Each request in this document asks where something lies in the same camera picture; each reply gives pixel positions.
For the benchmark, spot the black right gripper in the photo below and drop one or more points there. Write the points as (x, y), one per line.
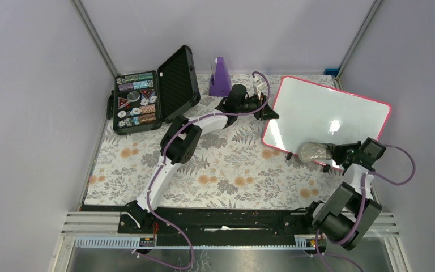
(336, 149)

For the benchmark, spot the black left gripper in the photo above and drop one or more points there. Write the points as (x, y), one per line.
(268, 114)

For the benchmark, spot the grey glitter eraser mitt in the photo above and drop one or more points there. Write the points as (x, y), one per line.
(311, 151)

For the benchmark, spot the pink framed whiteboard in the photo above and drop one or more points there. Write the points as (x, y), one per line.
(312, 112)

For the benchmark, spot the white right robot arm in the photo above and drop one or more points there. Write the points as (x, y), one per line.
(351, 210)

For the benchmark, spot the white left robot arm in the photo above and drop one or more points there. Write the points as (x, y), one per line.
(181, 139)

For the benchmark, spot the purple metronome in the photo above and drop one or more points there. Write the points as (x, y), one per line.
(220, 79)

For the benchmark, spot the blue plastic block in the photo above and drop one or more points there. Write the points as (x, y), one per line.
(331, 71)

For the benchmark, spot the black poker chip case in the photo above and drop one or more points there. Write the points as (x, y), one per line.
(143, 101)

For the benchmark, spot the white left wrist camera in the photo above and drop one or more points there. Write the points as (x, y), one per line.
(260, 87)

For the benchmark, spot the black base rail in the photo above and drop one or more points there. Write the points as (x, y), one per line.
(217, 227)

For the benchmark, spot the aluminium frame post right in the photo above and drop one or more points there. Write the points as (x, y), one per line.
(376, 4)

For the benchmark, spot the aluminium frame post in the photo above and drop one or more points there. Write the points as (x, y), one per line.
(376, 4)
(95, 37)

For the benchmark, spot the aluminium frame post left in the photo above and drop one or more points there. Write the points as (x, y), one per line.
(95, 37)

